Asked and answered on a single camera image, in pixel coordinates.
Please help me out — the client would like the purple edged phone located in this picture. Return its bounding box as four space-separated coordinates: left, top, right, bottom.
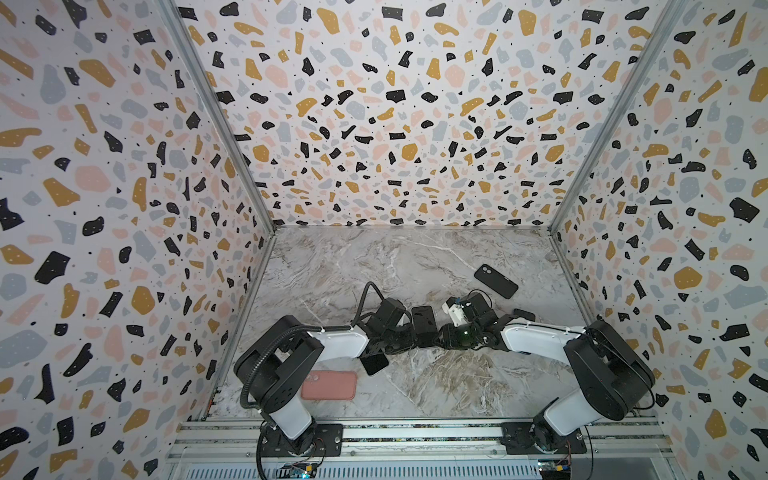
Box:
411 305 438 348

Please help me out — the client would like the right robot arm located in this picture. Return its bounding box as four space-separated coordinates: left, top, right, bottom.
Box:
434 290 655 451

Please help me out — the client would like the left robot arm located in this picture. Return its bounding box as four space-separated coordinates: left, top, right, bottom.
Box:
233 298 418 442

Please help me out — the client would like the silver edged phone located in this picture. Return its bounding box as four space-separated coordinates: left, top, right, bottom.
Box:
359 353 390 376

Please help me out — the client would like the black phone case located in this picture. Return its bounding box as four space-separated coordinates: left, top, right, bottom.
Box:
474 264 519 299

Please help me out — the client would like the pink phone case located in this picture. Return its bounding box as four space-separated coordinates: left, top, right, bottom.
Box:
300 370 358 401

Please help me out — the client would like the right circuit board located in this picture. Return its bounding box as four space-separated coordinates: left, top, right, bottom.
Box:
537 460 571 480

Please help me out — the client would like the circuit board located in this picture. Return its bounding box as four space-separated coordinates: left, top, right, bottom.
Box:
537 460 571 480
276 462 319 479

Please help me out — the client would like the left circuit board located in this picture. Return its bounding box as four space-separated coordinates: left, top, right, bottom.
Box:
276 462 319 479

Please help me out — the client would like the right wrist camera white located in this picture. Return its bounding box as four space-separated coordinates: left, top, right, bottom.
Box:
442 297 473 327

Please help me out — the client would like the black corrugated cable left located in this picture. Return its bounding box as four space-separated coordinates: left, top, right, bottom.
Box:
238 280 388 412

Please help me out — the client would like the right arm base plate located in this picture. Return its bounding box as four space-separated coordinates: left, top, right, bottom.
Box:
500 421 588 455

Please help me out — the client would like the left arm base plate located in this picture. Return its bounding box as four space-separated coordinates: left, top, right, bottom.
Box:
259 422 344 457

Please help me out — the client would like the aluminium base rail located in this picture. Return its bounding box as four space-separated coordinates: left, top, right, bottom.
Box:
160 417 684 479

